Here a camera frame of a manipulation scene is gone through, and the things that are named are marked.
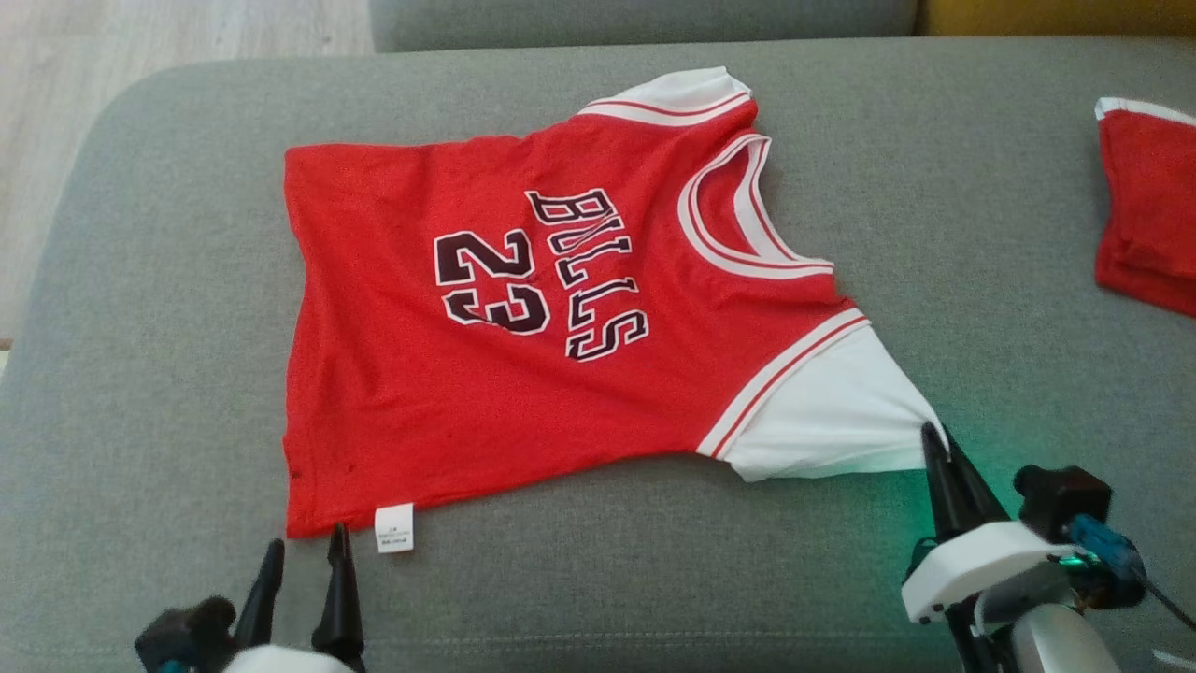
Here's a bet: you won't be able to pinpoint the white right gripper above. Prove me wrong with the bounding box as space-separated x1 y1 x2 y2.
902 421 1077 625

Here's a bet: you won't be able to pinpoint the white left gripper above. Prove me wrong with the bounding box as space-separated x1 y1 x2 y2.
222 522 365 673

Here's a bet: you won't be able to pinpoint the red Bulls 23 jersey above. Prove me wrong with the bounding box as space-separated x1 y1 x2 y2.
283 67 949 554

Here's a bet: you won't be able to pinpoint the red shorts with white stripe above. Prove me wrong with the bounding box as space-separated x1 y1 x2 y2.
1093 96 1196 319

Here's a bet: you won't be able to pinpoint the grey sofa seat cushion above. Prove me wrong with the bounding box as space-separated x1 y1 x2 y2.
0 37 1196 673

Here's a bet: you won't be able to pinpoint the yellow pillow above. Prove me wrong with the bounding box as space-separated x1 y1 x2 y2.
916 0 1196 38

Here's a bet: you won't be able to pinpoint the grey sofa back cushion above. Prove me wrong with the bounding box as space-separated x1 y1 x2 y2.
369 0 921 53

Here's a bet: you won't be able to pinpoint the blue right cable connector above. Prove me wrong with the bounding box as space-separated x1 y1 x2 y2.
1068 514 1148 582

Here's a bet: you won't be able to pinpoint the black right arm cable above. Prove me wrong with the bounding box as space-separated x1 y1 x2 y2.
1140 575 1196 633

